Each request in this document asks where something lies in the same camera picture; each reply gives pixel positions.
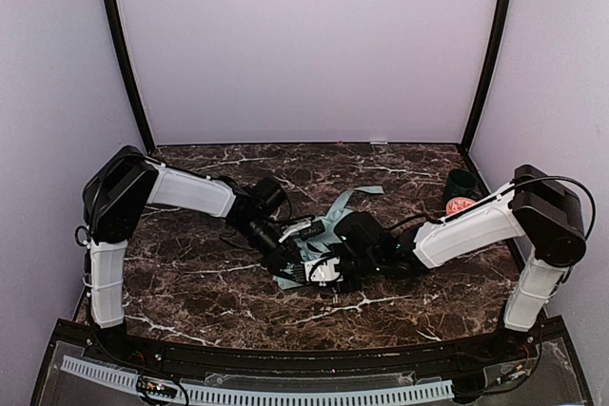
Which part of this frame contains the black front table rail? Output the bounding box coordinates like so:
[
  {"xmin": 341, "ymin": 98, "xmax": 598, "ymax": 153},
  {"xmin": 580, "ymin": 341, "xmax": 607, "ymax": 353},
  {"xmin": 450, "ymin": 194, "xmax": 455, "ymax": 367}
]
[{"xmin": 51, "ymin": 318, "xmax": 564, "ymax": 378}]

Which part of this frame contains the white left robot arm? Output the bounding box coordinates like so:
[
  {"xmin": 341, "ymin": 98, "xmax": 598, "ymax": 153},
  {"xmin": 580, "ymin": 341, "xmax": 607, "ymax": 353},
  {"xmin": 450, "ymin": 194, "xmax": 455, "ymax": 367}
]
[{"xmin": 75, "ymin": 145, "xmax": 301, "ymax": 329}]

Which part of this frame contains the black corner post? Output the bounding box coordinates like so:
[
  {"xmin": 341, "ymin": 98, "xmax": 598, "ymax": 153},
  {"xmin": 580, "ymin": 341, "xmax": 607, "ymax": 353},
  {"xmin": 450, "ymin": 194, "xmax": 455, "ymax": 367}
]
[
  {"xmin": 460, "ymin": 0, "xmax": 510, "ymax": 154},
  {"xmin": 103, "ymin": 0, "xmax": 156, "ymax": 153}
]

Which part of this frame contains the dark green mug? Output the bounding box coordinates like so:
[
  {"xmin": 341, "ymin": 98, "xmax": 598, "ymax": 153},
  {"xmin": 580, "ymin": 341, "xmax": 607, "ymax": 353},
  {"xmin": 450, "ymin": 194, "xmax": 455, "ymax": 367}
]
[{"xmin": 443, "ymin": 169, "xmax": 478, "ymax": 203}]

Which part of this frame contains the black left corner post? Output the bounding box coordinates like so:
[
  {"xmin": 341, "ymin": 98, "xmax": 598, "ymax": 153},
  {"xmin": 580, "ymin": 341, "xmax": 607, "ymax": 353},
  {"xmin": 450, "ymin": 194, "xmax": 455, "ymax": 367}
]
[{"xmin": 103, "ymin": 0, "xmax": 156, "ymax": 153}]

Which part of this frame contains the grey slotted cable duct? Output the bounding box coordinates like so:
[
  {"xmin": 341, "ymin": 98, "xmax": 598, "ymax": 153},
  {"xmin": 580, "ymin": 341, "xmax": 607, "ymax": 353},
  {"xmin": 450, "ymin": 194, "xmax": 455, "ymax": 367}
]
[{"xmin": 60, "ymin": 356, "xmax": 454, "ymax": 405}]

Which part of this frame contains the black right corner post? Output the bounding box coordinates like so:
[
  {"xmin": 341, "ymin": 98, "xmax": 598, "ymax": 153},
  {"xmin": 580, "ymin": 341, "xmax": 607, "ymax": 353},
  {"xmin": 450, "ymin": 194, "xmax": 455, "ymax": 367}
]
[{"xmin": 460, "ymin": 0, "xmax": 510, "ymax": 154}]

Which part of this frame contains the orange patterned ceramic bowl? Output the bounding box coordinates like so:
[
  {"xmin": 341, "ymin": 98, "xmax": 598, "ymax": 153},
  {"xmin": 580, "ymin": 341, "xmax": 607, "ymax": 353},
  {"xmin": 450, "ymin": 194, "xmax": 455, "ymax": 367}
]
[{"xmin": 445, "ymin": 197, "xmax": 476, "ymax": 217}]

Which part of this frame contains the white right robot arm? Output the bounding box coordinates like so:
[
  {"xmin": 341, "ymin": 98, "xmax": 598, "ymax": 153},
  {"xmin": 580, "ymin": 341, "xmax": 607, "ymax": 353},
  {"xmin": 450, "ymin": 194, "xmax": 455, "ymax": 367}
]
[{"xmin": 288, "ymin": 164, "xmax": 594, "ymax": 333}]

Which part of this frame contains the black and mint umbrella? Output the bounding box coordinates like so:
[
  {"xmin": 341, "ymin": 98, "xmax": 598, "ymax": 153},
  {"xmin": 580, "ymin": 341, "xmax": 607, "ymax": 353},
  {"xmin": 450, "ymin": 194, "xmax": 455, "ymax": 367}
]
[{"xmin": 273, "ymin": 186, "xmax": 384, "ymax": 290}]

